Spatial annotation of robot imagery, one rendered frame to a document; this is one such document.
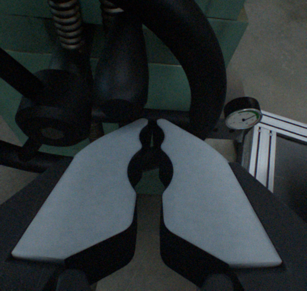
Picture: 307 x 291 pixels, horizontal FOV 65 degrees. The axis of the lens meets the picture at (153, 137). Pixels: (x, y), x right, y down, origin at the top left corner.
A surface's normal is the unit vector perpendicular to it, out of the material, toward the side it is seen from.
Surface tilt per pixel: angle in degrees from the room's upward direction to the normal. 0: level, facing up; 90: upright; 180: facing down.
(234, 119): 90
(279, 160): 0
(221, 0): 90
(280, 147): 0
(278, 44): 0
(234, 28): 90
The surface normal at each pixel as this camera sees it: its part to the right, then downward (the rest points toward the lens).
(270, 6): 0.11, -0.50
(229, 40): 0.00, 0.86
